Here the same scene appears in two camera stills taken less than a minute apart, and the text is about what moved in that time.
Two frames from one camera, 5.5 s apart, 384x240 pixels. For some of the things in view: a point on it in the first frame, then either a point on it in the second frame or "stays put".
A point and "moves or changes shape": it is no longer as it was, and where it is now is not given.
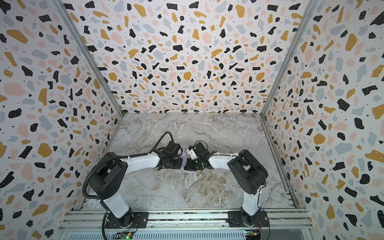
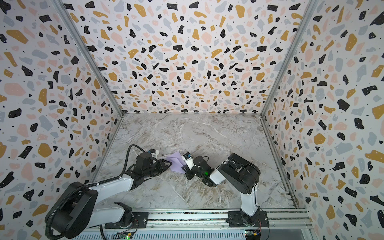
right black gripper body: x=193 y=163 to x=190 y=171
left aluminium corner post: x=69 y=22 stays put
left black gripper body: x=174 y=163 to x=150 y=171
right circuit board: x=252 y=234 stays put
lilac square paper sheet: x=184 y=156 moves or changes shape
